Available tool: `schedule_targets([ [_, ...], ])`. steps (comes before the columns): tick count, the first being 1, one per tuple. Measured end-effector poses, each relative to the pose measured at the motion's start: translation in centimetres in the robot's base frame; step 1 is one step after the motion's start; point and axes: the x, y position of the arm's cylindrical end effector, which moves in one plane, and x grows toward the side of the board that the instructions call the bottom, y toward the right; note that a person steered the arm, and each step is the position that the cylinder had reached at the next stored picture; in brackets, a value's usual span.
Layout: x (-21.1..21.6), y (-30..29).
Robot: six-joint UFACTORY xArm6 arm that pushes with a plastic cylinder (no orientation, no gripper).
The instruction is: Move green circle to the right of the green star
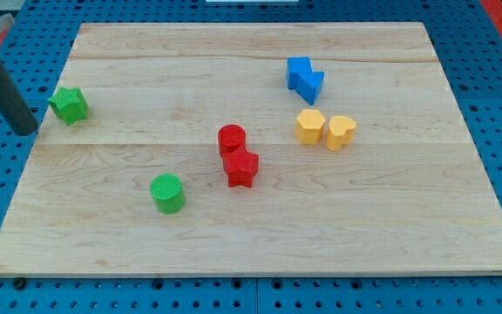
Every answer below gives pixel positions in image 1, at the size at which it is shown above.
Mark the red star block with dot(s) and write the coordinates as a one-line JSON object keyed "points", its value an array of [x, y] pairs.
{"points": [[241, 166]]}

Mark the green star block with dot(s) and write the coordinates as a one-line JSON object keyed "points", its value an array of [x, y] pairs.
{"points": [[69, 105]]}

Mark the red cylinder block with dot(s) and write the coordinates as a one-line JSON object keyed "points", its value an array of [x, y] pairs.
{"points": [[230, 137]]}

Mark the yellow hexagon block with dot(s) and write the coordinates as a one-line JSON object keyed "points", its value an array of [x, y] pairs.
{"points": [[309, 127]]}

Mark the green cylinder block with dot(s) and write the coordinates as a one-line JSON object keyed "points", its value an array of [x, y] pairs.
{"points": [[167, 193]]}

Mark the yellow heart block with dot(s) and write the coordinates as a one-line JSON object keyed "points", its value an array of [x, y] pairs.
{"points": [[341, 132]]}

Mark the blue triangle block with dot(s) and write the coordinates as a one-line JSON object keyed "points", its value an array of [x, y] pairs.
{"points": [[309, 85]]}

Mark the blue cube block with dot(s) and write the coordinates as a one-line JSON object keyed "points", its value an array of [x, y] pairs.
{"points": [[296, 65]]}

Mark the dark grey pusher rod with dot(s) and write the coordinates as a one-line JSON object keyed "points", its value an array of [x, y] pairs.
{"points": [[13, 106]]}

